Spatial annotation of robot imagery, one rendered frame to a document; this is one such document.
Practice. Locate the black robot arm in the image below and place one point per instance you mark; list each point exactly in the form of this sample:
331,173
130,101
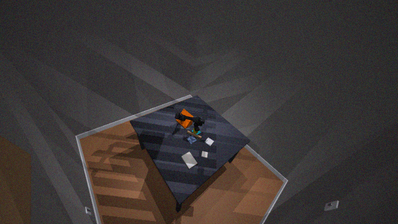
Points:
198,120

